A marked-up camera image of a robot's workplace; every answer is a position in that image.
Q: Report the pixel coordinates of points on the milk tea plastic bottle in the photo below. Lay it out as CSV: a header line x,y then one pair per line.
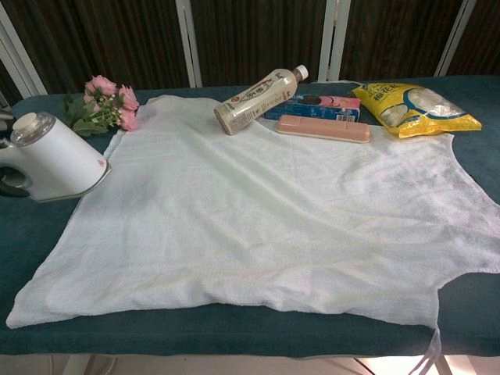
x,y
254,103

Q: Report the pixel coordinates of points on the yellow marshmallow bag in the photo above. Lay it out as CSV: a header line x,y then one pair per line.
x,y
414,107

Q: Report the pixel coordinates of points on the dark brown curtain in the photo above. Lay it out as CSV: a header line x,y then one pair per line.
x,y
254,35

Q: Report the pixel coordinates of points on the pink rose bouquet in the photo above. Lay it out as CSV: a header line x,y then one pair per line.
x,y
113,103

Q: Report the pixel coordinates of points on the white metal frame post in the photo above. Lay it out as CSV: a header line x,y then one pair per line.
x,y
19,51
455,39
189,43
334,39

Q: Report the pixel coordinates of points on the white steam iron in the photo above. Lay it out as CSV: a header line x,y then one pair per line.
x,y
58,160

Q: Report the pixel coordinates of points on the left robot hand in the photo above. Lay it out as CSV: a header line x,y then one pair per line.
x,y
11,192

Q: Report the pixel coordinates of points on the blue cookie box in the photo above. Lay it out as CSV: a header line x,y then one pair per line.
x,y
312,107

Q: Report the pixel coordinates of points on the teal table cover cloth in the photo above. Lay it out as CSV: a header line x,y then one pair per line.
x,y
234,332

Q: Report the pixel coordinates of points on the pink oblong plastic case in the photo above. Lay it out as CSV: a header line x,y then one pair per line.
x,y
324,129

